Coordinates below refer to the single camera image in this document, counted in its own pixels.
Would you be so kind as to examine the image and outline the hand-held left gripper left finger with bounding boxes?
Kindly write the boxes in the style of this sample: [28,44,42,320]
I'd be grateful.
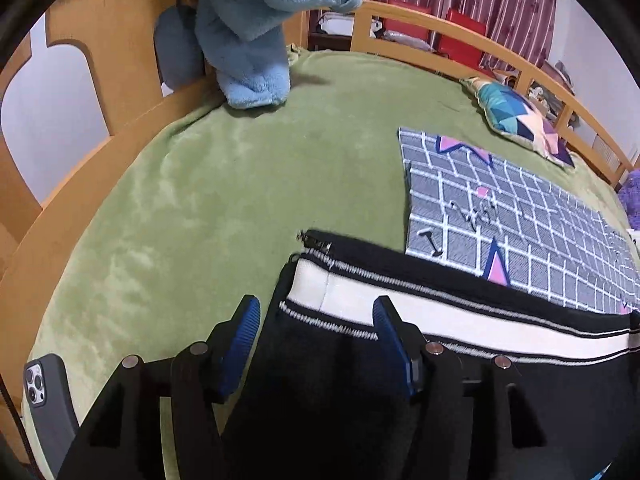
[57,294,262,480]

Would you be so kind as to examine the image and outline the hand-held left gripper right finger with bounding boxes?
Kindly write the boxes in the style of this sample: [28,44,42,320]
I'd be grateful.
[372,295,571,480]

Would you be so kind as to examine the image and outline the black pants with white waistband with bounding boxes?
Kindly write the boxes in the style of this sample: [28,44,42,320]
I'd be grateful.
[220,229,640,480]

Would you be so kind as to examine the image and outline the green fleece blanket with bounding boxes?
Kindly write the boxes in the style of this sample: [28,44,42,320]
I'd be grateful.
[20,50,633,480]

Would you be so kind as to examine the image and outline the grey checked blanket with stars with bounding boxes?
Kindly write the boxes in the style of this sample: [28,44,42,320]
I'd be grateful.
[398,126,640,315]

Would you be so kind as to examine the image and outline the smartphone in dark case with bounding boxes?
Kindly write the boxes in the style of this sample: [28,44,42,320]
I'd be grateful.
[23,354,81,476]

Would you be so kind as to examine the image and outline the colourful star pattern pillow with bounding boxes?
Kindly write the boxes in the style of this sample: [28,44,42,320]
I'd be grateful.
[460,76,576,168]

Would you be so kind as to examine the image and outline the purple plush toy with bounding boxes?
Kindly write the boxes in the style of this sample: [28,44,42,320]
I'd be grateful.
[617,170,640,221]

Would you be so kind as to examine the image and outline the grey cushion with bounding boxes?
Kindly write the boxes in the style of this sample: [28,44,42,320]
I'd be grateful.
[154,6,206,88]

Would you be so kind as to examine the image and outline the red chair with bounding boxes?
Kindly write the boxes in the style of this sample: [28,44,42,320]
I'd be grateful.
[440,8,488,68]
[385,0,432,43]

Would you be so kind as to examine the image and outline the light blue fleece garment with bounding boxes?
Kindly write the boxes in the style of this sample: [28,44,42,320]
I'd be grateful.
[194,0,363,109]

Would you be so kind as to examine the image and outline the wooden bed frame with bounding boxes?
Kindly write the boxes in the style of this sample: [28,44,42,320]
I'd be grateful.
[0,0,636,401]

